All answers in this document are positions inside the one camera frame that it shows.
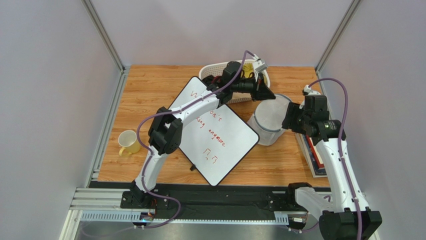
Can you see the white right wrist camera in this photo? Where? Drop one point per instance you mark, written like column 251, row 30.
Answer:
column 309, row 93

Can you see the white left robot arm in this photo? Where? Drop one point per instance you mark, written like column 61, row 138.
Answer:
column 166, row 130

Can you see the white plastic laundry basket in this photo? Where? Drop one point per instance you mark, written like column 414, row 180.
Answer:
column 217, row 70

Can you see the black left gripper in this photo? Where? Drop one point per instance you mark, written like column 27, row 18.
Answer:
column 261, row 91

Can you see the red hardcover book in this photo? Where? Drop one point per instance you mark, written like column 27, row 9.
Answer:
column 318, row 160

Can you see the white mesh laundry bag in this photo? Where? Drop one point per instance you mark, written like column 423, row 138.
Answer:
column 267, row 119

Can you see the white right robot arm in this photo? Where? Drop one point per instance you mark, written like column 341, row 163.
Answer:
column 348, row 215

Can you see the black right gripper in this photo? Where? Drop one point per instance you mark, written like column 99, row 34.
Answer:
column 291, row 116

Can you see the white whiteboard with red writing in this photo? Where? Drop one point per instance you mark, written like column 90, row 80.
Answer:
column 216, row 142

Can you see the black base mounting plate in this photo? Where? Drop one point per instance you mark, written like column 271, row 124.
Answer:
column 205, row 202

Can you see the yellow garment in basket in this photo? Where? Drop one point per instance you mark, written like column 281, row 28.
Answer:
column 248, row 70

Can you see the yellow mug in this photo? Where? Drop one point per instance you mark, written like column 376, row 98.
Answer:
column 129, row 143

